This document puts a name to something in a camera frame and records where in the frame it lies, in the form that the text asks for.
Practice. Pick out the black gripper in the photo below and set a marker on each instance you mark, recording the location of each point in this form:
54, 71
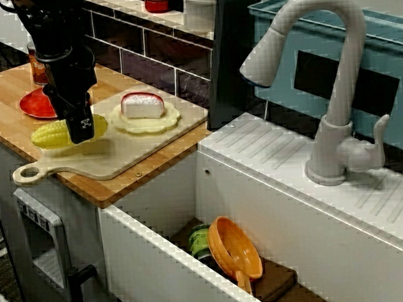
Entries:
72, 80

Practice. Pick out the yellow toy corn cob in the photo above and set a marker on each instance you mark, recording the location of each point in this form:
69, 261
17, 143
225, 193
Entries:
48, 135

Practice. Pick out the white red-rind toy cheese wedge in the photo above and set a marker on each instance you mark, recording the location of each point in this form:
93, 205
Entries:
139, 108

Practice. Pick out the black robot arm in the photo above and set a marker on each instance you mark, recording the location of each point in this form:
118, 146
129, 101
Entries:
47, 27

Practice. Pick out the red round plate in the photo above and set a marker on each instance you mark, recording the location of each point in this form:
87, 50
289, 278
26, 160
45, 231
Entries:
35, 105

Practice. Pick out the brown beans can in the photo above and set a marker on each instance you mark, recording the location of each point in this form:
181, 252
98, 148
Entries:
37, 71

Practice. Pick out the cream scalloped plate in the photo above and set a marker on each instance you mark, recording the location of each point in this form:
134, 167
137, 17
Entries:
144, 125

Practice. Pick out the light wooden cutting board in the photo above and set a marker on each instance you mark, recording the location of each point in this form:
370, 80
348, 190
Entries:
136, 152

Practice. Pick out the dark tile backsplash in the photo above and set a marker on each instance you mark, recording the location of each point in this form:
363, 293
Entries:
146, 47

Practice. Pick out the red orange sauce bottle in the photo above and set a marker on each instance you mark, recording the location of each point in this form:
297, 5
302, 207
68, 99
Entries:
156, 0

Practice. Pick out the white plastic cup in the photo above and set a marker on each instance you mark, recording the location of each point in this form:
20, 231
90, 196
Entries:
200, 6

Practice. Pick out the green toy vegetable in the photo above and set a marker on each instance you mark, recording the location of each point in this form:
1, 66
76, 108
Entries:
198, 241

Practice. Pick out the white toy sink unit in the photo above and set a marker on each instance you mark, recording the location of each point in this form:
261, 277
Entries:
260, 195

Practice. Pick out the orange plastic strainer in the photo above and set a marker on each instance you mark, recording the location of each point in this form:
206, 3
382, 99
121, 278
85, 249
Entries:
236, 249

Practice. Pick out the grey toy faucet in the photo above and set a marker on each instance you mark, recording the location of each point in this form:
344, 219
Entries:
347, 61

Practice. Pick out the teal plastic bin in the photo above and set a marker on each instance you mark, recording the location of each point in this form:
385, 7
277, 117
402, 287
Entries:
389, 60

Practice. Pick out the dark vertical post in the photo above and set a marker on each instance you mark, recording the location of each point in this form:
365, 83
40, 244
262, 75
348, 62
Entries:
236, 52

